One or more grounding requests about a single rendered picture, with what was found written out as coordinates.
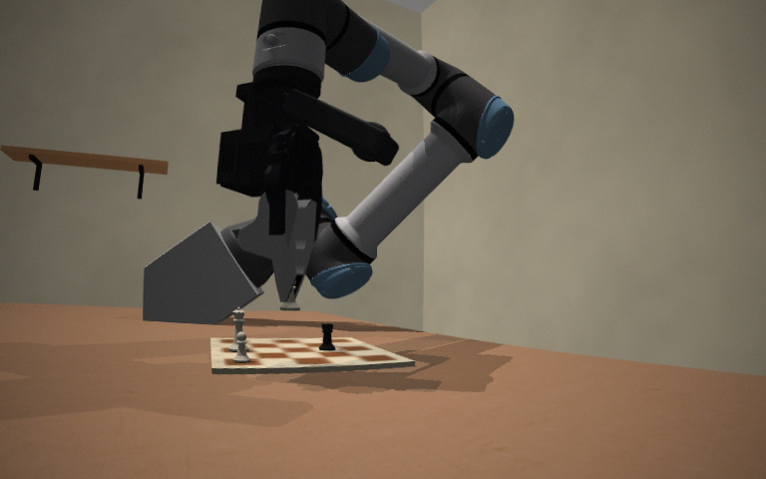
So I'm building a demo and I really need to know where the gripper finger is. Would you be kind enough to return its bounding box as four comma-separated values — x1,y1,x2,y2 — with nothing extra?
237,148,298,302
294,182,322,298

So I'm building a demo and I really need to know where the brown and cream checkered chessboard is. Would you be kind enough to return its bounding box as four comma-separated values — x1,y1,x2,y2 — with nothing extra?
210,337,415,374

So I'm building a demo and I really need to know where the grey chess queen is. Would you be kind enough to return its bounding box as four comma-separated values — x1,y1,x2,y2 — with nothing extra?
228,307,249,352

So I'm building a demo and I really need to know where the black rook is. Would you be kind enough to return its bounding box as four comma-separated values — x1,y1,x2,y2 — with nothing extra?
319,323,335,351

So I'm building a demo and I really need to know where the grey chess pawn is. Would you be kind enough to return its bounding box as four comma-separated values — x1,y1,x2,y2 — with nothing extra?
233,332,250,363
280,280,300,310

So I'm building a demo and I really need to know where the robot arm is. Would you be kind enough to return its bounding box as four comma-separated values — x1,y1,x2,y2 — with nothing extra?
220,0,514,299

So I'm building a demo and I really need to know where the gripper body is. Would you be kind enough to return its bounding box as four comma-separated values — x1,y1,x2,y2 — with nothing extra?
216,65,323,197

